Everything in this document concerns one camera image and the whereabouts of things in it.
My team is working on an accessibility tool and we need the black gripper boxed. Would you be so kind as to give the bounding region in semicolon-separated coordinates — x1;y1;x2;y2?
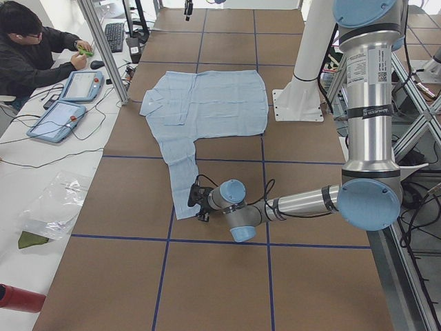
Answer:
187;183;212;209

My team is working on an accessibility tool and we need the light blue button-up shirt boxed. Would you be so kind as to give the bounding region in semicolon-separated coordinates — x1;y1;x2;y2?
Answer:
140;70;269;219

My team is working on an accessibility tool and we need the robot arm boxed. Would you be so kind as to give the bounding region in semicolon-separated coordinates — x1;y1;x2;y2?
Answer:
188;1;408;242

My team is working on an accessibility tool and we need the clear plastic bag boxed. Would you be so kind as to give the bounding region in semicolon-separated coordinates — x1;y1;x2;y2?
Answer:
19;171;92;240

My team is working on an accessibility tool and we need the near blue teach pendant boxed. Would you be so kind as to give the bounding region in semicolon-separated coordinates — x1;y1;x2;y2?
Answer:
26;101;86;143

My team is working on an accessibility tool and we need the blue teach pendant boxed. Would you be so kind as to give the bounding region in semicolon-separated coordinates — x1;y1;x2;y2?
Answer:
59;70;104;103
26;101;86;143

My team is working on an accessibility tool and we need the far blue teach pendant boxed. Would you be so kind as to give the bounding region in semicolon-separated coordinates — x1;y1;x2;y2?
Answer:
59;70;104;103

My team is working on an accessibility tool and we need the black computer mouse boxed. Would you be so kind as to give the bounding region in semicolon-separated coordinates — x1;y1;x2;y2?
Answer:
90;60;105;70

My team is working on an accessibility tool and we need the green cloth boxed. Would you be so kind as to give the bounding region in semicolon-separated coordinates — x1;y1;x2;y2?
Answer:
18;231;49;250

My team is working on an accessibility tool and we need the black keyboard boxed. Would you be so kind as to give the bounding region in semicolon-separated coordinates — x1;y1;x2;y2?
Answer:
104;22;125;52

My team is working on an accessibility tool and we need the green handheld object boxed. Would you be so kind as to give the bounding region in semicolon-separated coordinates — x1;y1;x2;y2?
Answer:
77;46;94;57

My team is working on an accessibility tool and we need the red cylinder bottle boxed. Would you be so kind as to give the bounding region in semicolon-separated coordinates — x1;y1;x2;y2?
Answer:
1;284;46;313

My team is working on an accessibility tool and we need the seated person in black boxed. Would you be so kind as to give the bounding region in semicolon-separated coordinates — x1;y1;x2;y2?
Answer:
1;1;92;111

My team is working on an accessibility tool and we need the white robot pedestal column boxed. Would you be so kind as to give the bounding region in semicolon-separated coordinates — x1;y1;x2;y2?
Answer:
293;0;336;83

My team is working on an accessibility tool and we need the aluminium frame post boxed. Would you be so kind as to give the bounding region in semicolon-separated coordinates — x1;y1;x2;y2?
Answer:
78;0;129;106

